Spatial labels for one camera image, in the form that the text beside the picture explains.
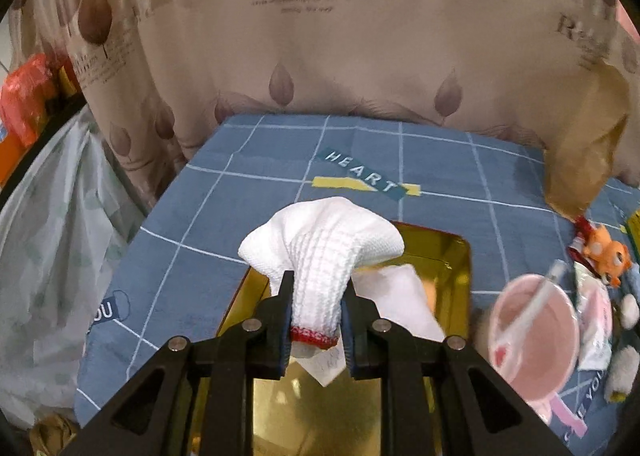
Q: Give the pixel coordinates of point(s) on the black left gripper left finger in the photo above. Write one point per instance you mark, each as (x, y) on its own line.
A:
(255, 348)

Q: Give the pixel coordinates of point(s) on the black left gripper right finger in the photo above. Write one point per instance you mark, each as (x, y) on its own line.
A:
(378, 349)

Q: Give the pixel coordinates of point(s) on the white sock red trim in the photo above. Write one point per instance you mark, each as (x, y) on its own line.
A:
(322, 242)

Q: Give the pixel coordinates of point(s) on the gold metal tin tray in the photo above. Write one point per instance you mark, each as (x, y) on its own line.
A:
(297, 416)

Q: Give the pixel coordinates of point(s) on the white plastic spoon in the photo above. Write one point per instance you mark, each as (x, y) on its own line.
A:
(530, 305)

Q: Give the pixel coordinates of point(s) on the pink ceramic mug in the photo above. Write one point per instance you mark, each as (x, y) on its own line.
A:
(550, 350)

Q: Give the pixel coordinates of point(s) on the blue plaid bed sheet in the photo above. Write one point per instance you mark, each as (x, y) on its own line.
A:
(181, 272)

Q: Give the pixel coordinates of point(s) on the mustard yellow cloth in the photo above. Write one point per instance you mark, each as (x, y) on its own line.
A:
(51, 434)

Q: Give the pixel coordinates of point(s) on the white wet wipes packet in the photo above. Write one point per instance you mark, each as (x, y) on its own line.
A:
(594, 312)

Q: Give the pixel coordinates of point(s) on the green printed plastic cover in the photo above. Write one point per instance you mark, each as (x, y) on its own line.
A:
(64, 230)

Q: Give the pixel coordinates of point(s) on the dark red folded cloth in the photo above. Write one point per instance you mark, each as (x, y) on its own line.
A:
(582, 231)

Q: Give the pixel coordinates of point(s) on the white fluffy fleece pouch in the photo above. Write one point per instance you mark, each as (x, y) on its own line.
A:
(621, 375)

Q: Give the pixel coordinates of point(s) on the orange plush toy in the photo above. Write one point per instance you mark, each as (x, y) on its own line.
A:
(609, 258)

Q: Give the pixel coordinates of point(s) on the kraft paper snack bag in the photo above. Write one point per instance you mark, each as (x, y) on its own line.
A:
(589, 111)

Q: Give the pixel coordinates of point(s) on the yellow tissue pack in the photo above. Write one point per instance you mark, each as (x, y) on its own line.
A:
(632, 226)

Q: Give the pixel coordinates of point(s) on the orange storage box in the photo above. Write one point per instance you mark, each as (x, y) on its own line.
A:
(12, 151)

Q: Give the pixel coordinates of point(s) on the beige leaf print curtain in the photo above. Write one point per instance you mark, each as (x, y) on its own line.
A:
(161, 75)

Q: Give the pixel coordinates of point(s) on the red plastic bag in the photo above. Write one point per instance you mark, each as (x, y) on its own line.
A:
(30, 95)

